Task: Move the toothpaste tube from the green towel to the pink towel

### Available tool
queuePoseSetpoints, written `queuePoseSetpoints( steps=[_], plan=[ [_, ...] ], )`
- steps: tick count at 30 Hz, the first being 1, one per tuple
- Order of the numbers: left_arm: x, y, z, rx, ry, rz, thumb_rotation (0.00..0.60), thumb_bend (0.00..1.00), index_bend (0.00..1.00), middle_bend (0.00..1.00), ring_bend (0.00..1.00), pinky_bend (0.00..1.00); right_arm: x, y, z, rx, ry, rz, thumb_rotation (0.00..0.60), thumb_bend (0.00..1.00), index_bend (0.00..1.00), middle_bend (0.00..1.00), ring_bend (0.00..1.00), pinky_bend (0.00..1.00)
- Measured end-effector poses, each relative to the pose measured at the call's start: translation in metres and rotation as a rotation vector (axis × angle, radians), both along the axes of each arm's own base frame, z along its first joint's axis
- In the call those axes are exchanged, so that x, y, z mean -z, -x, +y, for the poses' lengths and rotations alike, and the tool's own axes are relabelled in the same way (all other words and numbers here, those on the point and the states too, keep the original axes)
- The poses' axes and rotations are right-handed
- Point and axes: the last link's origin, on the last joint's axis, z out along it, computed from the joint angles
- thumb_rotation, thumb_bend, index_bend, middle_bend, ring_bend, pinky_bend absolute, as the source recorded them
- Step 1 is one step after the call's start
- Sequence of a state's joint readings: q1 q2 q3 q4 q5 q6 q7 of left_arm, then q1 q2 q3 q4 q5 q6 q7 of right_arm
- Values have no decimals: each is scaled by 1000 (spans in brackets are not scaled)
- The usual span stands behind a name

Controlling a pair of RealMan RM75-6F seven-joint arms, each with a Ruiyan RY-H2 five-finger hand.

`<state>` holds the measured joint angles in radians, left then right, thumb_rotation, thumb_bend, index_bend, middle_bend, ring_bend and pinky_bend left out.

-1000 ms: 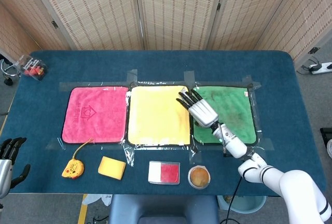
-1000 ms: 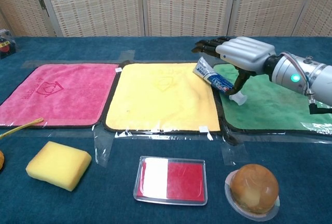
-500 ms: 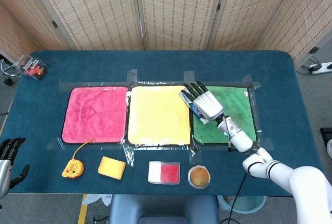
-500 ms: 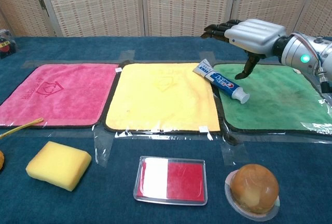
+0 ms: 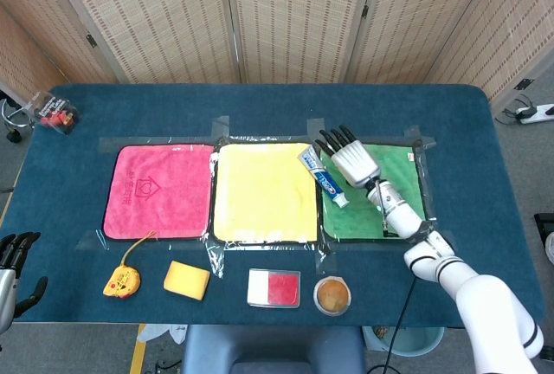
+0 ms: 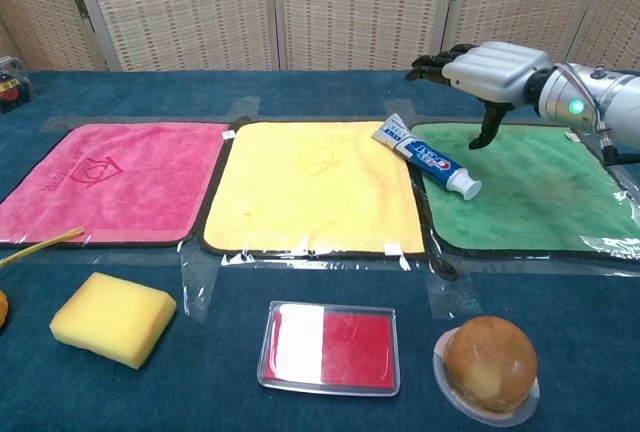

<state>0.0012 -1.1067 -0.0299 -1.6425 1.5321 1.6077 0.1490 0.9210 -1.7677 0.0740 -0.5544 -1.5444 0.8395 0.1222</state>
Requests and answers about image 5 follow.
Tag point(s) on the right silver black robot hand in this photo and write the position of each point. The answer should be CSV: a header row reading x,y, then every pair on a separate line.
x,y
356,161

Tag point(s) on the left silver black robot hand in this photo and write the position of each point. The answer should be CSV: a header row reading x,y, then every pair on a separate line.
x,y
8,287

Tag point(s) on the blue white toothpaste tube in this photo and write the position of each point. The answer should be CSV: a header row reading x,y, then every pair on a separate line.
x,y
324,177

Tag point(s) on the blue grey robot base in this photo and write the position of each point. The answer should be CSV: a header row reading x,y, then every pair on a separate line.
x,y
272,348

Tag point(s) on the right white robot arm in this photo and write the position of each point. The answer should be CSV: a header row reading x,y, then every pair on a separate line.
x,y
476,292

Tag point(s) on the green towel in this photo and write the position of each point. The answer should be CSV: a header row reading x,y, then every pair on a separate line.
x,y
350,227

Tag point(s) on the yellow towel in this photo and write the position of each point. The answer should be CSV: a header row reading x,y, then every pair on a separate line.
x,y
264,192

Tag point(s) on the pink towel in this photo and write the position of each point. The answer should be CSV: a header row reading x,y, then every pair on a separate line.
x,y
164,201

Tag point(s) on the blue felt table cover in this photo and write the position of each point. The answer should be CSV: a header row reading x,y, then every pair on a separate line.
x,y
268,107

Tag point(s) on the yellow tape measure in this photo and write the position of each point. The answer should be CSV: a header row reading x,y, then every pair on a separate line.
x,y
122,282

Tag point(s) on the brown bun in clear cup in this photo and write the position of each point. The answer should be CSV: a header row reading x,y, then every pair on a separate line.
x,y
332,295

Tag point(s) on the red white ink pad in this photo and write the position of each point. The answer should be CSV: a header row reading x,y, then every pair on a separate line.
x,y
281,289

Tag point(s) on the white plastic bag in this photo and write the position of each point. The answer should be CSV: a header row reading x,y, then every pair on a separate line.
x,y
162,333

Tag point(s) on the chrome stool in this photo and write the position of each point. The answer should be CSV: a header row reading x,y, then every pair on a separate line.
x,y
15,120

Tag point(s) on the yellow sponge block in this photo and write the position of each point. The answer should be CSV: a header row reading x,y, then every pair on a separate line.
x,y
187,280

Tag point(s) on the plastic bag with red items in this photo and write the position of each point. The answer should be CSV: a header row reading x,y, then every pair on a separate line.
x,y
56,114

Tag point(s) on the white power strip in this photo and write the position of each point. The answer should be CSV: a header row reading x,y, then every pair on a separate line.
x,y
534,114

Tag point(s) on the light blue bin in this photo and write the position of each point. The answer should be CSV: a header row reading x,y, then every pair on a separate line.
x,y
415,341

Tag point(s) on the woven folding screen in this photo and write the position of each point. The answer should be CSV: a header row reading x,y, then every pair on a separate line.
x,y
173,14

